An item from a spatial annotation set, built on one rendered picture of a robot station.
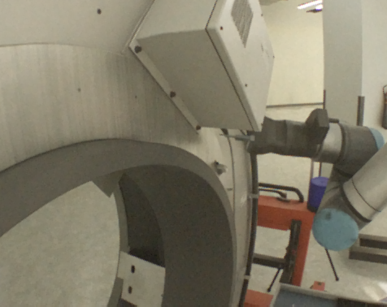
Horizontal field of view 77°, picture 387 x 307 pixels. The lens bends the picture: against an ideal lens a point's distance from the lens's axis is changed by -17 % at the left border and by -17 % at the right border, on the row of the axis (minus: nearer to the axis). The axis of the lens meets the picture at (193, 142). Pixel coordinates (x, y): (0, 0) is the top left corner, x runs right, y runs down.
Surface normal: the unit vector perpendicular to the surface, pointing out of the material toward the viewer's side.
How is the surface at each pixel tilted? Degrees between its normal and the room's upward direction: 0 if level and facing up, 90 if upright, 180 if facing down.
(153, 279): 63
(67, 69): 90
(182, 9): 48
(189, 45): 138
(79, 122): 90
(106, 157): 90
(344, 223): 94
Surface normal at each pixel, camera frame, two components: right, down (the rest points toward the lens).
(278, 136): -0.13, -0.47
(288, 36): 0.19, 0.26
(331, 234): -0.58, 0.32
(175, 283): -0.47, -0.04
